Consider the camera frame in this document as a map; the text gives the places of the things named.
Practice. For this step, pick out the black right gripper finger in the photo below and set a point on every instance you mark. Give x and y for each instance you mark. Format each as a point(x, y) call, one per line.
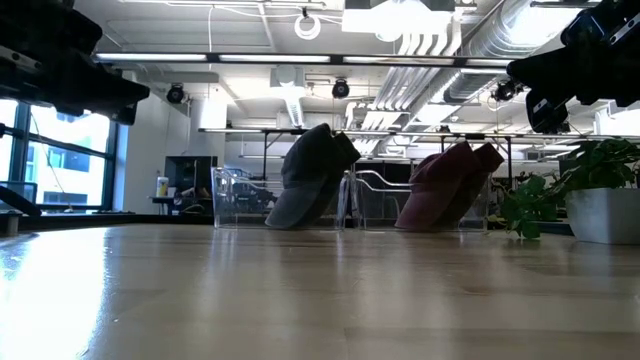
point(545, 75)
point(547, 112)

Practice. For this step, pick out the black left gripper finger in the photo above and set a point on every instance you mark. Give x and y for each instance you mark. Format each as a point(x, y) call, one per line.
point(125, 92)
point(125, 114)

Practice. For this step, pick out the green baseball cap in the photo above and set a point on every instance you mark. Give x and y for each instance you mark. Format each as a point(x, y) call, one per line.
point(305, 170)

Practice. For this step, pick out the black ceiling spotlight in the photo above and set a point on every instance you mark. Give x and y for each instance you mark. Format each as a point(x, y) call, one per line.
point(340, 89)
point(504, 91)
point(175, 94)

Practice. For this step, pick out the white container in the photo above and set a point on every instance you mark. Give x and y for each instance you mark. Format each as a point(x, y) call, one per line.
point(162, 186)

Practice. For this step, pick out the black cabinet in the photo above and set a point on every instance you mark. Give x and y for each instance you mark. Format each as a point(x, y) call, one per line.
point(187, 170)

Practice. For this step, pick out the potted green plant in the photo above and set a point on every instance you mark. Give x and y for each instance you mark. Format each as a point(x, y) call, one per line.
point(600, 215)

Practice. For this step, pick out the clear plastic bin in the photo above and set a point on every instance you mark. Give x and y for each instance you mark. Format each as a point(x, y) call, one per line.
point(225, 200)
point(375, 200)

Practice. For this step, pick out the black overhead beam with lights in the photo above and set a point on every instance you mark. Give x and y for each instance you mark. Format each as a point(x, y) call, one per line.
point(335, 59)

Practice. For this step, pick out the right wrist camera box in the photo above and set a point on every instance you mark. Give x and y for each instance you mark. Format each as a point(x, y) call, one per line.
point(582, 27)

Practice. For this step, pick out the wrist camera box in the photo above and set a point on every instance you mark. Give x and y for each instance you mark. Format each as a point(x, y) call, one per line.
point(55, 27)
point(582, 27)

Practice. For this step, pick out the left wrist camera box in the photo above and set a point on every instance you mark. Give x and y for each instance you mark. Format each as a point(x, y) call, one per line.
point(55, 27)

